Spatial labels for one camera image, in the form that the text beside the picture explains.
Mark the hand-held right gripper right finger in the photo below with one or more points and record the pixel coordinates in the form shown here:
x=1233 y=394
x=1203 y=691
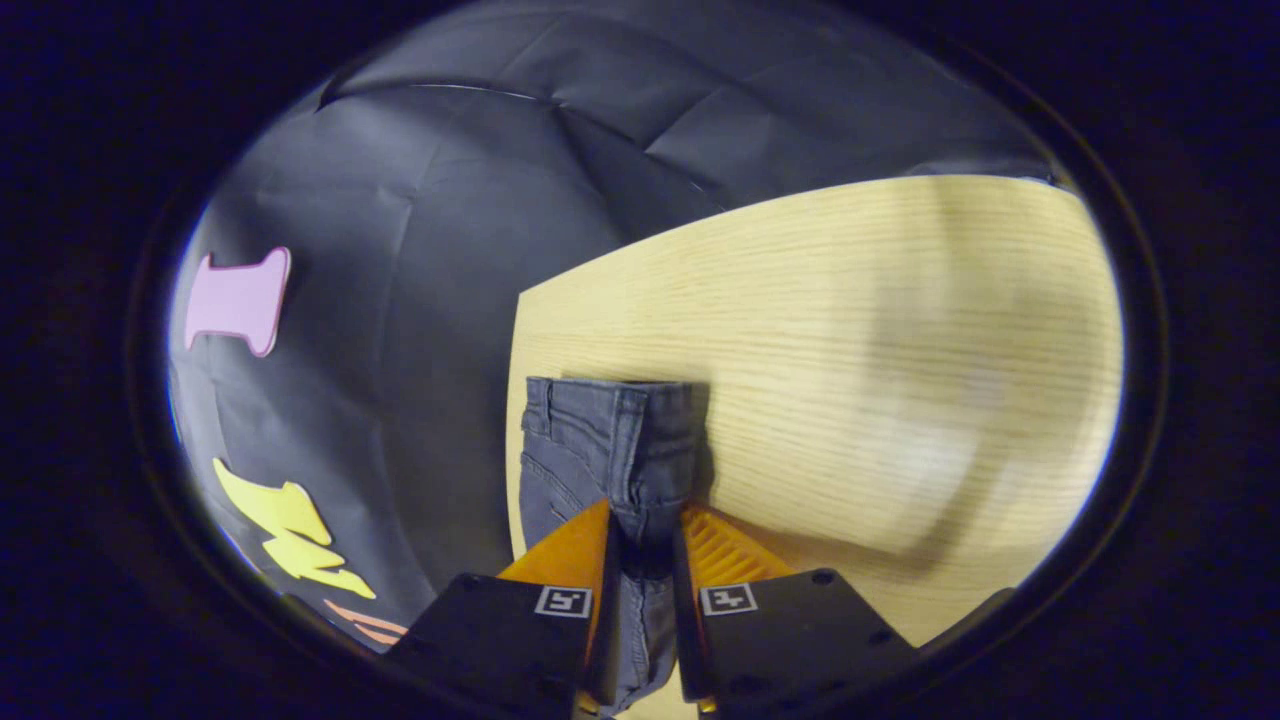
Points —
x=685 y=640

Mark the dark jeans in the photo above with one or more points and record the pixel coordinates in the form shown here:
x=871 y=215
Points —
x=600 y=450

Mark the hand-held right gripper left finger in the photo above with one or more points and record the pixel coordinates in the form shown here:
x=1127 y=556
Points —
x=603 y=650

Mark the black backdrop cloth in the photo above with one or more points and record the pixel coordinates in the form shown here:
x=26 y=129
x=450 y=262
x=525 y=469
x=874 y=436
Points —
x=450 y=250

